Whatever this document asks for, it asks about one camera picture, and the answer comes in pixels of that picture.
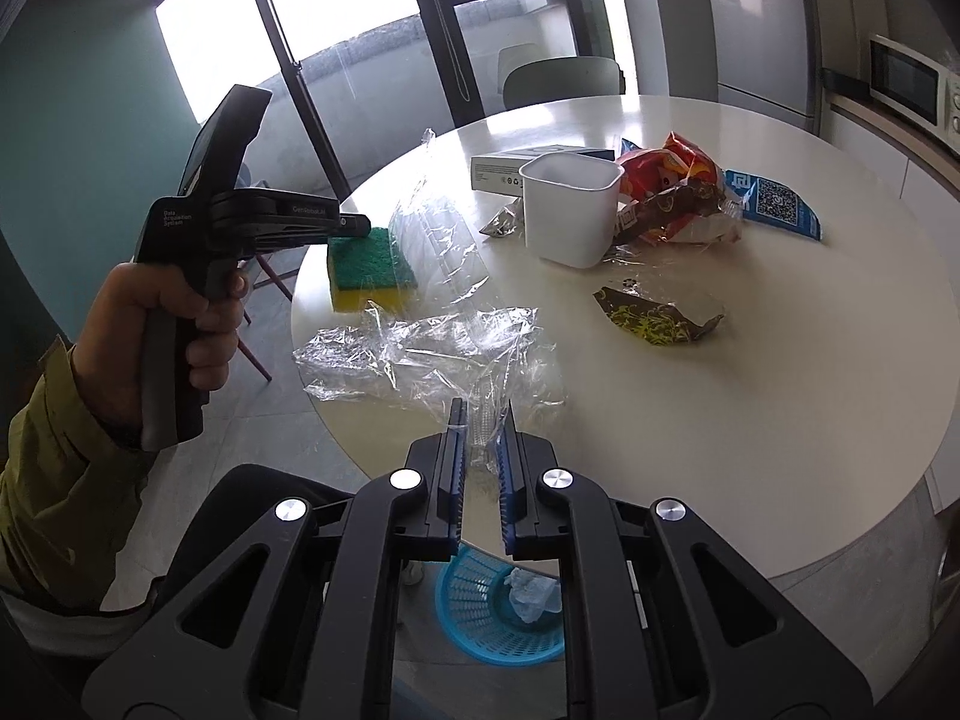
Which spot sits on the white kitchen cabinet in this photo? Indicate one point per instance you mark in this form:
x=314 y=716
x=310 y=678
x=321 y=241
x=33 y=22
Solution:
x=885 y=150

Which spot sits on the blue printed plastic bag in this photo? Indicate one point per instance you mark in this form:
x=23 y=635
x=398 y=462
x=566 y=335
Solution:
x=780 y=202

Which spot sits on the clear plastic wrap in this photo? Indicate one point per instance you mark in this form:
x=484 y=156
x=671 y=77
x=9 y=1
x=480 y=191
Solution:
x=420 y=360

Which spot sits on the pale chair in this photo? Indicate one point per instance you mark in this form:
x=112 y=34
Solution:
x=514 y=56

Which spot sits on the person's left hand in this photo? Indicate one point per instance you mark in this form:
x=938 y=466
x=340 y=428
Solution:
x=112 y=345

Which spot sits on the crumpled white plastic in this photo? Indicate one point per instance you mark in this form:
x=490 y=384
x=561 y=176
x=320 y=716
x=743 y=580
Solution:
x=534 y=596

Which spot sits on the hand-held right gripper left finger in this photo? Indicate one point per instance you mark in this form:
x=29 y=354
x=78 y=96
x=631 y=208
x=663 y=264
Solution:
x=454 y=480

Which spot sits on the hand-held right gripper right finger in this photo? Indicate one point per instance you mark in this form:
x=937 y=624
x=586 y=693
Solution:
x=506 y=480

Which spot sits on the red chair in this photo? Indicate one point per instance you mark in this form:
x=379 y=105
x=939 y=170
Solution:
x=274 y=279

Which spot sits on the green and yellow sponge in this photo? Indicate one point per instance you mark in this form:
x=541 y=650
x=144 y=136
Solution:
x=367 y=259

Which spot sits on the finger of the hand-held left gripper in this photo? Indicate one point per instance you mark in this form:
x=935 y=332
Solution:
x=315 y=223

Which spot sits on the grey refrigerator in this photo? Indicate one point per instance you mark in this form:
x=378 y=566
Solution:
x=757 y=15

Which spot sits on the blue plastic basket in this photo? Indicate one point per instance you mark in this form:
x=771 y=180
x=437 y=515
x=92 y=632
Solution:
x=480 y=615

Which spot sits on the small silver wrapper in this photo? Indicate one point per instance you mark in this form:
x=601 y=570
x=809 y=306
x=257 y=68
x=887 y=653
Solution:
x=502 y=221

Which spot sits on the white microwave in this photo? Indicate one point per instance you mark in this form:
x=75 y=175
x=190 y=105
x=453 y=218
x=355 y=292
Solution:
x=907 y=79

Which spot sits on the white cardboard box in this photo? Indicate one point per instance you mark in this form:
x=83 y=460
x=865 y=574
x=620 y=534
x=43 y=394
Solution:
x=499 y=169

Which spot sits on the red snack bag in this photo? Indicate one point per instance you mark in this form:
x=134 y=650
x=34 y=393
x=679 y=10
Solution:
x=660 y=161

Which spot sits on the white plastic container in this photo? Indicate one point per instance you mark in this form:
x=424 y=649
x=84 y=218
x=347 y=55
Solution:
x=570 y=225

